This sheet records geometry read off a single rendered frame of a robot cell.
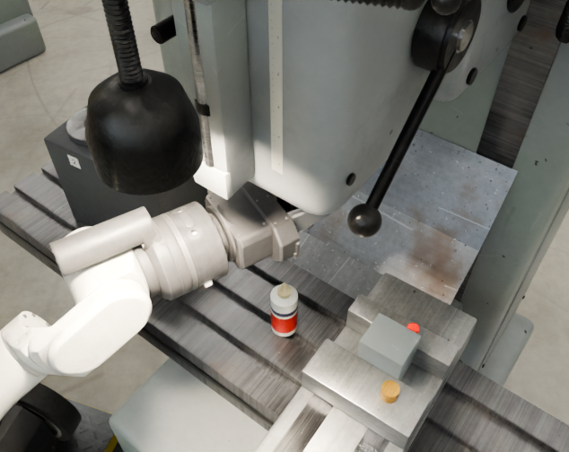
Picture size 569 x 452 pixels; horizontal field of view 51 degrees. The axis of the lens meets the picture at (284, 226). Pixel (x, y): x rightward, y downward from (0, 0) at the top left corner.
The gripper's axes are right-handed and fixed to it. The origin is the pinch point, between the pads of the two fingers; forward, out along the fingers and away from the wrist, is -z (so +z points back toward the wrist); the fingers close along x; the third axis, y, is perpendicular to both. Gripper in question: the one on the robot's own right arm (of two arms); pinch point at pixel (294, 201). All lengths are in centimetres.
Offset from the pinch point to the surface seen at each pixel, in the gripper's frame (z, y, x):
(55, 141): 19.3, 10.8, 39.3
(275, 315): 1.9, 23.9, 1.4
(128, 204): 13.2, 17.5, 27.3
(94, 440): 34, 82, 27
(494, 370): -67, 102, -2
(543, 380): -90, 122, -7
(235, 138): 9.9, -17.8, -6.1
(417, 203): -30.5, 23.6, 8.3
